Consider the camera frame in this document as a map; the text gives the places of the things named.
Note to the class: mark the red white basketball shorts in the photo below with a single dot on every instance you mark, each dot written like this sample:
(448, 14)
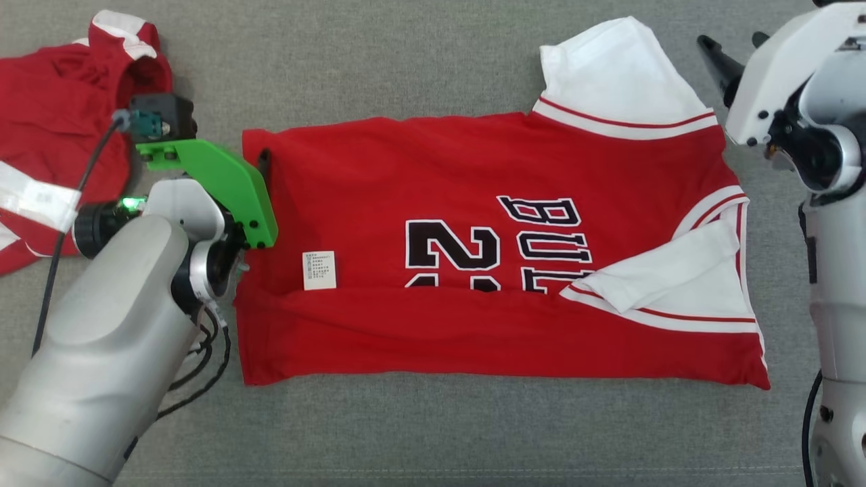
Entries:
(47, 115)

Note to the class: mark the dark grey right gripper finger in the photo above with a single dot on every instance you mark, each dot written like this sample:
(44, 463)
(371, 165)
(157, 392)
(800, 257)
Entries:
(725, 71)
(761, 40)

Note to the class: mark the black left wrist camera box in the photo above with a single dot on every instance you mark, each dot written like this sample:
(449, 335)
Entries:
(169, 111)

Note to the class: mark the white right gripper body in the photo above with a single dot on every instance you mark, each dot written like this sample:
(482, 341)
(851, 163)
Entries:
(778, 67)

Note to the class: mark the red white basketball jersey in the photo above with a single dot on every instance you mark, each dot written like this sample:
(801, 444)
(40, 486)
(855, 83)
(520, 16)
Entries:
(406, 176)

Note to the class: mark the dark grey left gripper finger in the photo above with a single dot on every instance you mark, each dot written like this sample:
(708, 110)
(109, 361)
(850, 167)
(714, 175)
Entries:
(264, 166)

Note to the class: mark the bright green left gripper body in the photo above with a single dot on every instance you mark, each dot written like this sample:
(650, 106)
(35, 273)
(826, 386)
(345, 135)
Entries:
(237, 186)

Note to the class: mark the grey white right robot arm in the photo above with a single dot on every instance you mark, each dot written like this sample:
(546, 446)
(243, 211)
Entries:
(839, 270)

